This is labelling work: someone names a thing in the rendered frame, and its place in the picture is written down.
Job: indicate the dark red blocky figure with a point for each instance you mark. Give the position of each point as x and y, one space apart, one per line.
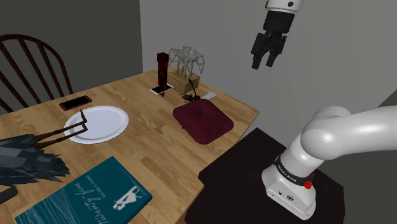
162 69

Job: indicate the wooden table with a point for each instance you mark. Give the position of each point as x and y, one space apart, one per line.
152 139

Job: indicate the dark robot stand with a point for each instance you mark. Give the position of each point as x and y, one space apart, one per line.
235 186

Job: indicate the dark spiky bird figure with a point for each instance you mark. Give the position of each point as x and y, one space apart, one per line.
21 161

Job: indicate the dark wooden chair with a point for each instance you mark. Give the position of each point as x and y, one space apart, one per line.
49 54

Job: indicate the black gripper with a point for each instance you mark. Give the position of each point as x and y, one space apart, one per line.
277 22

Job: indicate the white skeleton figure on block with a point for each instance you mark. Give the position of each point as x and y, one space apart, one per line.
181 81

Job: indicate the white round plate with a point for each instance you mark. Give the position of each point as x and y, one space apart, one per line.
102 122

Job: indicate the white flat utensil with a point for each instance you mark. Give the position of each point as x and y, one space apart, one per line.
209 96

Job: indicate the dark red square plate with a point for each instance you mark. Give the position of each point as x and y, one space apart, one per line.
201 122

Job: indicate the brown insect figure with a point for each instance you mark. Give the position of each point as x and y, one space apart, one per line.
189 97

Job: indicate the red-cased black phone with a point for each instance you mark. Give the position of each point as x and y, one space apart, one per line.
75 102

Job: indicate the white phone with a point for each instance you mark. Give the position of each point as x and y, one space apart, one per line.
156 90

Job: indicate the black cylinder object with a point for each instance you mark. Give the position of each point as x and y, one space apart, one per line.
6 194

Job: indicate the teal book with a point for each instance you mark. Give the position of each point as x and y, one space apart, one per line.
93 195

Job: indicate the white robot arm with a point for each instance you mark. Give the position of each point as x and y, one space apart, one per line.
325 136

